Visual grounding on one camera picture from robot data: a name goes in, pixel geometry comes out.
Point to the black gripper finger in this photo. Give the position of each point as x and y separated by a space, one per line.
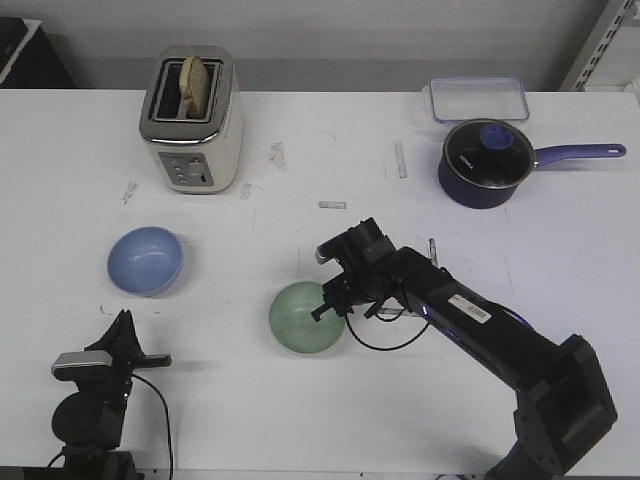
113 333
374 308
130 335
321 310

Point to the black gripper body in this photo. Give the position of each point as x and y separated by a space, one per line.
363 280
115 364

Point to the green bowl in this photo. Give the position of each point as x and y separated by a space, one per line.
293 326

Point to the blue bowl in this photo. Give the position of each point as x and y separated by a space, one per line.
145 261

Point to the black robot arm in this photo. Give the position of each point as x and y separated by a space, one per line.
564 406
90 421

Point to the dark blue saucepan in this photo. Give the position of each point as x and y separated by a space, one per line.
468 195

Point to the glass pot lid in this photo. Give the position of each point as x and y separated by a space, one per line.
489 153

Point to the clear plastic food container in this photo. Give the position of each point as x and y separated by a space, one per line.
453 99

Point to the cream and chrome toaster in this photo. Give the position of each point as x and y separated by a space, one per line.
196 156

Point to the slice of toast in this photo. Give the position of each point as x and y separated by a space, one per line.
194 85

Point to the black box in corner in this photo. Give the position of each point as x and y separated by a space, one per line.
28 58

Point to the white metal shelf upright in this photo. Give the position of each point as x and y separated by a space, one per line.
609 57

